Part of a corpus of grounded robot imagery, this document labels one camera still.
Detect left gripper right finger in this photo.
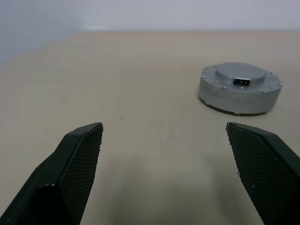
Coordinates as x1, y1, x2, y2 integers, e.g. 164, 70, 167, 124
225, 121, 300, 225

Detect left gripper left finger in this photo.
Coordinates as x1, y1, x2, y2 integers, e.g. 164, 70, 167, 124
0, 122, 104, 225

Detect round silver motor lid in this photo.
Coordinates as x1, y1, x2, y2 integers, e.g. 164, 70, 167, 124
200, 61, 284, 96

